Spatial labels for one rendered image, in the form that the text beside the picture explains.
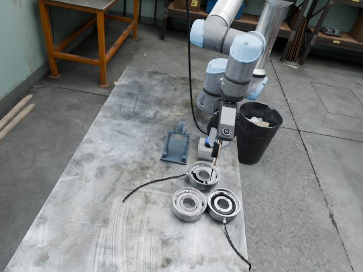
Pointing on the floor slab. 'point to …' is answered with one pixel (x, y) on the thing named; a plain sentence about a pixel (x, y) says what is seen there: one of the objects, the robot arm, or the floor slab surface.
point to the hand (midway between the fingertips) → (216, 146)
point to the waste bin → (255, 130)
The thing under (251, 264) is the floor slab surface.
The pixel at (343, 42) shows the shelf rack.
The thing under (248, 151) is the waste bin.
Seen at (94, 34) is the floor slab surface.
